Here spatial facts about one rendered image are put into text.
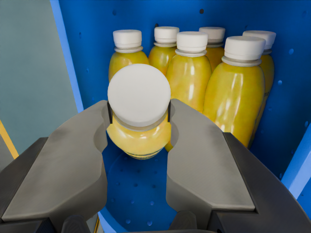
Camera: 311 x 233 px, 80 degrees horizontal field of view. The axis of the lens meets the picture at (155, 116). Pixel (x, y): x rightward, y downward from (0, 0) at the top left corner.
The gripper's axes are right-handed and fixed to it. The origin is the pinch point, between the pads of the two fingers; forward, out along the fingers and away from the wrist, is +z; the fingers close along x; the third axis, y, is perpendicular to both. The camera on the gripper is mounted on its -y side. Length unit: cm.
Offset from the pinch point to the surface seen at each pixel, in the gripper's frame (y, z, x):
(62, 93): 52, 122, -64
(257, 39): -2.5, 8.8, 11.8
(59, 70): 35, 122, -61
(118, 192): 21.0, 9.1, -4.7
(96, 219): 76, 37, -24
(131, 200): 21.2, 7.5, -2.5
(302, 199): 49, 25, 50
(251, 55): -1.2, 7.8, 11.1
